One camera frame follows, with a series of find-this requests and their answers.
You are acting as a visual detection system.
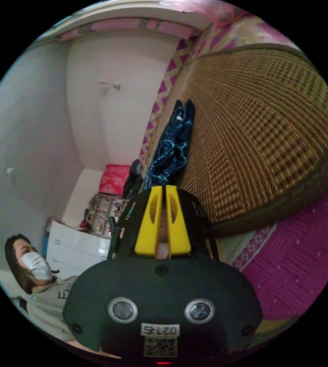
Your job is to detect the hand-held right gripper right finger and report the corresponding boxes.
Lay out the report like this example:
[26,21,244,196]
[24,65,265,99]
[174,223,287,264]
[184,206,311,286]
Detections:
[166,185,192,258]

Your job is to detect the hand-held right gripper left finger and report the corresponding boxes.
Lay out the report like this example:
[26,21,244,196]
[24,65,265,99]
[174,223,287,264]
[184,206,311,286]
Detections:
[134,185,163,258]

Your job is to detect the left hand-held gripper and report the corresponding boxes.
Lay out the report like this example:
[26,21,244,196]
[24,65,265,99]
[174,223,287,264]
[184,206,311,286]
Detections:
[122,159,145,199]

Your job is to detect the dark blue patterned long sleeve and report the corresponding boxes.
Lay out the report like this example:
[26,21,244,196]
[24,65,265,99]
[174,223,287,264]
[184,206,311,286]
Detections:
[142,99,196,192]

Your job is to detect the white cupboard with drawers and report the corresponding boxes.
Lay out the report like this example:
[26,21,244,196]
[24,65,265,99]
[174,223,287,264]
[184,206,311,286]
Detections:
[45,164,132,279]

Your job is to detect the person's body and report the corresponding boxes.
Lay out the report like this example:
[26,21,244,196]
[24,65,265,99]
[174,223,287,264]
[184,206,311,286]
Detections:
[4,233,80,342]

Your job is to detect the bed with woven mat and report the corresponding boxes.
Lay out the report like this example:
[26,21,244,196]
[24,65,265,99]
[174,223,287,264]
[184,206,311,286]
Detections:
[139,13,328,323]

